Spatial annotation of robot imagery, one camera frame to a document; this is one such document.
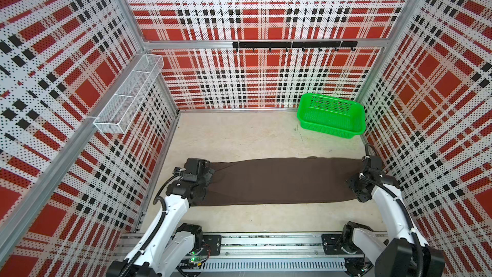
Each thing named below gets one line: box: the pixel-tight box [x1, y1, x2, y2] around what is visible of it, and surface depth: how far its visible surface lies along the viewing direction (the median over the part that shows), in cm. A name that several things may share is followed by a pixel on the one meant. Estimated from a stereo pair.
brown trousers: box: [190, 157, 362, 207], surface depth 93 cm
